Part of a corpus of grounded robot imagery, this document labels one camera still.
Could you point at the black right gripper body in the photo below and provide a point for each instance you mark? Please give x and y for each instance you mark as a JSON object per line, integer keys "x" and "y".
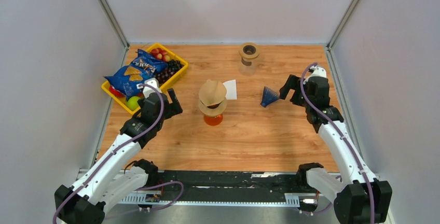
{"x": 300, "y": 98}

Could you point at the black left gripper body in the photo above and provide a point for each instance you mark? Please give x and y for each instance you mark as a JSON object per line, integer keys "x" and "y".
{"x": 167, "y": 112}

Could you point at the brown paper coffee filter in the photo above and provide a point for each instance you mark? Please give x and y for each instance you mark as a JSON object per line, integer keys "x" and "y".
{"x": 212, "y": 92}

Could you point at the white paper coffee filter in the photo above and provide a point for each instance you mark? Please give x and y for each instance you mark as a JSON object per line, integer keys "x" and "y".
{"x": 231, "y": 89}

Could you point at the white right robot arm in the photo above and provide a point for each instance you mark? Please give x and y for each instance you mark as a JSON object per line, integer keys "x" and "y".
{"x": 343, "y": 160}

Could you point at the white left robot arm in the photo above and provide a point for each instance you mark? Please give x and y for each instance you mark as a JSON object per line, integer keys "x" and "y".
{"x": 110, "y": 157}

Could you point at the green apple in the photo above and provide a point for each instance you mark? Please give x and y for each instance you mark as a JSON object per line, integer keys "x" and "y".
{"x": 132, "y": 103}

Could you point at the dark grapes bunch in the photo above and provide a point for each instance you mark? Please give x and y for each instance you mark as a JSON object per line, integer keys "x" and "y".
{"x": 173, "y": 66}

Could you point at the blue chips bag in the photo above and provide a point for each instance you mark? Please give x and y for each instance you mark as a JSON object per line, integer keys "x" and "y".
{"x": 142, "y": 68}

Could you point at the red fruit under bag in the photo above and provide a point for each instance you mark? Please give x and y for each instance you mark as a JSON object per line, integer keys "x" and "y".
{"x": 115, "y": 92}

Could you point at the orange glass carafe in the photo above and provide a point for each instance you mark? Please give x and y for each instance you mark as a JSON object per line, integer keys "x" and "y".
{"x": 213, "y": 120}

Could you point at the clear glass carafe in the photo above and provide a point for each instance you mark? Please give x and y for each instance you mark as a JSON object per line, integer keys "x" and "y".
{"x": 247, "y": 67}

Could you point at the yellow plastic tray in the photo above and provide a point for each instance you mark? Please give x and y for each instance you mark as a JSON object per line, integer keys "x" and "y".
{"x": 121, "y": 100}

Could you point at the red apples bunch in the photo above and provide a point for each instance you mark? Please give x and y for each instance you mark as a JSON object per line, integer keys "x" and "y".
{"x": 160, "y": 54}

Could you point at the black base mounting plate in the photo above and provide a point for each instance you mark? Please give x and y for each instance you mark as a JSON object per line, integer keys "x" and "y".
{"x": 228, "y": 187}

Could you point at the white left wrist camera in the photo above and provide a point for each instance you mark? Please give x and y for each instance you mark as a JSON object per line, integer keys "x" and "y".
{"x": 148, "y": 87}

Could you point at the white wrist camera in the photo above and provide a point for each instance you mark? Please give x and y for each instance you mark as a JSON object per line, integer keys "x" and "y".
{"x": 316, "y": 71}
{"x": 148, "y": 87}

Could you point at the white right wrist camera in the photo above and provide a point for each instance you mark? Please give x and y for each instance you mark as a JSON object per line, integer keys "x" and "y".
{"x": 316, "y": 71}

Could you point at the aluminium frame rail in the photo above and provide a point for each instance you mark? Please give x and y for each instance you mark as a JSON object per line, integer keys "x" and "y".
{"x": 139, "y": 197}

